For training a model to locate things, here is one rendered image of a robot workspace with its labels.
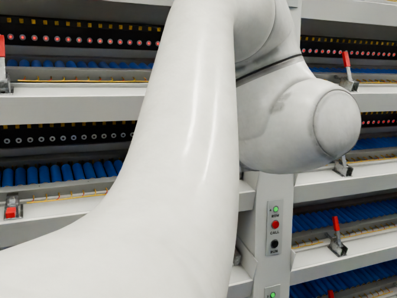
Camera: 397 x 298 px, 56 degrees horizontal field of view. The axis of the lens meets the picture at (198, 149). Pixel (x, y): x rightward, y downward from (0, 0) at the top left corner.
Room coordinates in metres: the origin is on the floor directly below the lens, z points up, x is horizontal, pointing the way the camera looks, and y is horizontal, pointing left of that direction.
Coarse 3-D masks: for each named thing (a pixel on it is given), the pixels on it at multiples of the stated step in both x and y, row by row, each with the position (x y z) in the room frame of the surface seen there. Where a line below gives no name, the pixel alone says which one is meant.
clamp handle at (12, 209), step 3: (9, 198) 0.57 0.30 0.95; (12, 198) 0.58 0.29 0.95; (9, 201) 0.58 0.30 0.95; (12, 201) 0.58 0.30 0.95; (9, 204) 0.58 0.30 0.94; (12, 204) 0.58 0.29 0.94; (15, 204) 0.58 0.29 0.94; (9, 207) 0.56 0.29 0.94; (12, 207) 0.56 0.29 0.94; (15, 207) 0.56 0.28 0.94; (6, 210) 0.53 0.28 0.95; (9, 210) 0.53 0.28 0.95; (12, 210) 0.53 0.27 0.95; (15, 210) 0.54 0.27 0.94; (6, 213) 0.51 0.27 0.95; (9, 213) 0.52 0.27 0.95; (12, 213) 0.52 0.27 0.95; (15, 213) 0.54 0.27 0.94; (6, 216) 0.51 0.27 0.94; (9, 216) 0.52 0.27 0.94; (12, 216) 0.52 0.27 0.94
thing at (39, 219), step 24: (72, 144) 0.77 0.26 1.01; (96, 144) 0.79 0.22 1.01; (120, 144) 0.81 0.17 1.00; (240, 192) 0.73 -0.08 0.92; (0, 216) 0.58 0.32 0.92; (24, 216) 0.58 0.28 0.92; (48, 216) 0.59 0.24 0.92; (72, 216) 0.60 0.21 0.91; (0, 240) 0.56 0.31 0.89; (24, 240) 0.58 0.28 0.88
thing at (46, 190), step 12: (72, 180) 0.66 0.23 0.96; (84, 180) 0.67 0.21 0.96; (96, 180) 0.67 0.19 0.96; (108, 180) 0.68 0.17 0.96; (0, 192) 0.60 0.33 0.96; (12, 192) 0.61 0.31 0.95; (24, 192) 0.62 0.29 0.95; (36, 192) 0.62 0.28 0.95; (48, 192) 0.63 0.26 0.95; (60, 192) 0.64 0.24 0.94; (72, 192) 0.65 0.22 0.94; (84, 192) 0.66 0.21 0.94
